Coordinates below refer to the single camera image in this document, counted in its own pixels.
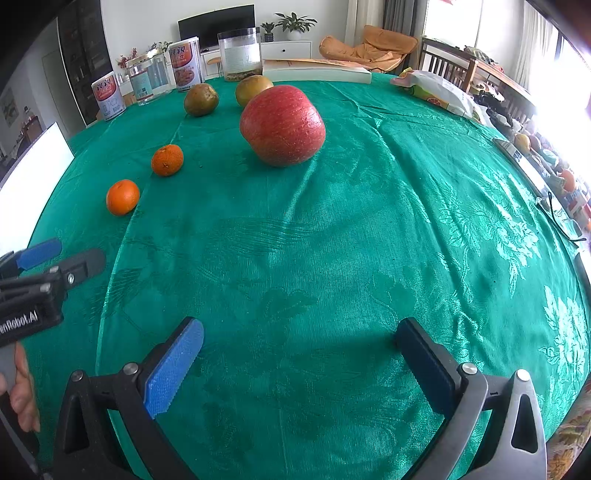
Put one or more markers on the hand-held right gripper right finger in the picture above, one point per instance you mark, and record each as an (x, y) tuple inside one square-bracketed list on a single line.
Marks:
[(425, 364)]

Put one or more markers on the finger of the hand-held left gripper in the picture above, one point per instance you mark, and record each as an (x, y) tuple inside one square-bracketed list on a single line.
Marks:
[(39, 254), (85, 265)]

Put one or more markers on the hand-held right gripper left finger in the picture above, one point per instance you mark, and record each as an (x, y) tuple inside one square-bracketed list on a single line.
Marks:
[(173, 369)]

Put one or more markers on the smooth tangerine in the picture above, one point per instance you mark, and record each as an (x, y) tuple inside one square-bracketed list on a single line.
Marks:
[(123, 197)]

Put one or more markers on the white cardboard box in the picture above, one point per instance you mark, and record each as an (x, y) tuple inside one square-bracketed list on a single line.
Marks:
[(41, 157)]

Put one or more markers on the bumpy tangerine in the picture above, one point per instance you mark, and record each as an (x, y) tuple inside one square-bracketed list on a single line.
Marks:
[(167, 160)]

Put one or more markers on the greenish orange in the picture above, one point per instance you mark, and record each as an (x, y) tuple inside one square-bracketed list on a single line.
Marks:
[(253, 90), (201, 99)]

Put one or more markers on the red apple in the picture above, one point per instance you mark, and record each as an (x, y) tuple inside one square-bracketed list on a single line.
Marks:
[(281, 124)]

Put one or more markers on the person's left hand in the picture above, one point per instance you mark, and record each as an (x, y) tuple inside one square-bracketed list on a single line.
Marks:
[(25, 397)]

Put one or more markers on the green tablecloth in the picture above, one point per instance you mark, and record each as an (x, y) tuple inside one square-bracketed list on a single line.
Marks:
[(323, 277)]

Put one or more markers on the floral cushion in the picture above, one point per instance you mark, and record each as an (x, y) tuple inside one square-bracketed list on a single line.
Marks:
[(570, 447)]

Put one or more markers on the printed tin can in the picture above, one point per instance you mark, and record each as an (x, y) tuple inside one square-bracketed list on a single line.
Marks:
[(109, 99), (184, 64)]

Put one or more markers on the clear glass jar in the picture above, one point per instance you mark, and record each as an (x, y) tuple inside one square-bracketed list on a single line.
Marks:
[(147, 78)]

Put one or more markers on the dark display cabinet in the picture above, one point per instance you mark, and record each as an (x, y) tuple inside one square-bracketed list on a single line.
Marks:
[(83, 60)]

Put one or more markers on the red flower bouquet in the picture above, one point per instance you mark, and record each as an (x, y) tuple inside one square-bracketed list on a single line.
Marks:
[(124, 57)]

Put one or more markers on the dark tablet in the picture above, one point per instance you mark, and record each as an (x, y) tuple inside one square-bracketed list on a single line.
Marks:
[(531, 168)]

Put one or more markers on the leafy plant in vase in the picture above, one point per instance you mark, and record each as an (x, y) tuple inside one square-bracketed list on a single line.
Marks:
[(159, 46)]

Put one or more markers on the fruit basket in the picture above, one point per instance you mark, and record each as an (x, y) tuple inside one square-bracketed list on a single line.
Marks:
[(549, 157)]

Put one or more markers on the clear jar with black lid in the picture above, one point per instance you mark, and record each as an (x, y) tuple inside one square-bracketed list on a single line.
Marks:
[(240, 53)]

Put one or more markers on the black television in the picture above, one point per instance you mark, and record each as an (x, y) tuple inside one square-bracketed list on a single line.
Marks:
[(203, 23)]

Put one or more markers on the white snack bag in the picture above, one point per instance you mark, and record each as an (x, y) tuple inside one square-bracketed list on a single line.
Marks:
[(438, 92)]

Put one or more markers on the white television cabinet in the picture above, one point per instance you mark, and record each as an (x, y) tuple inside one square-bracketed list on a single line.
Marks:
[(288, 50)]

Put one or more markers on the small potted plant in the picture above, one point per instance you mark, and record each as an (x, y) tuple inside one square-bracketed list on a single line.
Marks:
[(268, 31)]

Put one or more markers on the white book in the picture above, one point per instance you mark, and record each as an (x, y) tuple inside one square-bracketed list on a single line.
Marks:
[(318, 69)]

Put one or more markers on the large green potted plant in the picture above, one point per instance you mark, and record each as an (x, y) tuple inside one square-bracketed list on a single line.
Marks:
[(293, 23)]

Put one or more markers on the orange lounge chair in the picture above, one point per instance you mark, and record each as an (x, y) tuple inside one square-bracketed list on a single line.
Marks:
[(369, 44)]

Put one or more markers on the white curtain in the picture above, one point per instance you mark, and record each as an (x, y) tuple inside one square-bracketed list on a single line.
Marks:
[(535, 46)]

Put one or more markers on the grey curtain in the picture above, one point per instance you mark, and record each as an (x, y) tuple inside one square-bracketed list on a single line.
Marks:
[(399, 16)]

